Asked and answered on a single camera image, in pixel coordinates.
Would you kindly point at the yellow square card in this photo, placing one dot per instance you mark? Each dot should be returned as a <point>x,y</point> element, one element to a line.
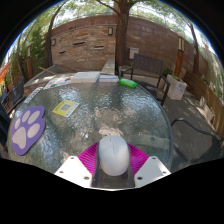
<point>66,108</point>

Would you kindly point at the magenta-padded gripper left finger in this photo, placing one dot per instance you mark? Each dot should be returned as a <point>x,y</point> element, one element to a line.
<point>71,170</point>

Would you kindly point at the black wall lamp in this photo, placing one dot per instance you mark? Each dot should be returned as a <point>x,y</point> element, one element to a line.
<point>53,42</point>
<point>110,31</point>

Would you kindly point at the small green bottle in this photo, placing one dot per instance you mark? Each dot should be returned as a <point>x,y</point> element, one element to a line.
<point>128,82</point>

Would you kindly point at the white computer mouse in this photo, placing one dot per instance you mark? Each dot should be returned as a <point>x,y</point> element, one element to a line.
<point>114,155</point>

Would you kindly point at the grey wall utility box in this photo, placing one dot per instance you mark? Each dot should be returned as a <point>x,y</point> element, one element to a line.
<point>134,53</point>

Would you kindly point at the white number plate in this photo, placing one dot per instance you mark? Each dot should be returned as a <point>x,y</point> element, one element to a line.
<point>33,95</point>

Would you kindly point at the black mesh chair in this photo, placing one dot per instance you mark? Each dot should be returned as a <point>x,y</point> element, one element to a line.
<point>16,91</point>

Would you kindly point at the large tree trunk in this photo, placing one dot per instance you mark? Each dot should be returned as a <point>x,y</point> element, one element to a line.
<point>121,40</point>

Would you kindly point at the white flat box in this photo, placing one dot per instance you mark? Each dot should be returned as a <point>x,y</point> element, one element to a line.
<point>85,77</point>

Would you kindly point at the wooden stick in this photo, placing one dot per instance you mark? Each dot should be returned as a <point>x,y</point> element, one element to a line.
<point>46,70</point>

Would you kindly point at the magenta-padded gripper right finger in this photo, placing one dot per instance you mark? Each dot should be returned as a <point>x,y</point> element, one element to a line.
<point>151,170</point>

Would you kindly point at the colourful picture sheet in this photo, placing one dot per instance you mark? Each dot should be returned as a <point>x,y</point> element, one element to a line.
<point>58,82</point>

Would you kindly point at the purple paw-shaped mouse pad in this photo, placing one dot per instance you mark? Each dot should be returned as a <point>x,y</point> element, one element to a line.
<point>26,131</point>

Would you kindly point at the dark wooden bench chair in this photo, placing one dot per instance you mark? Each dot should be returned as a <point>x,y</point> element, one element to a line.
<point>148,65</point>

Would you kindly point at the wooden garden lamp post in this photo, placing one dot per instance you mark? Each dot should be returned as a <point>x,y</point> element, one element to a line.
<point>30,63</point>
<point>179,60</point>

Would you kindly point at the white planter box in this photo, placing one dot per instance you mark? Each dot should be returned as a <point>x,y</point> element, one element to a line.
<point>176,88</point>

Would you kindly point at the small blue-white book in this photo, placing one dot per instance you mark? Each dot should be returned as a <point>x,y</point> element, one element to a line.
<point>109,78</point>

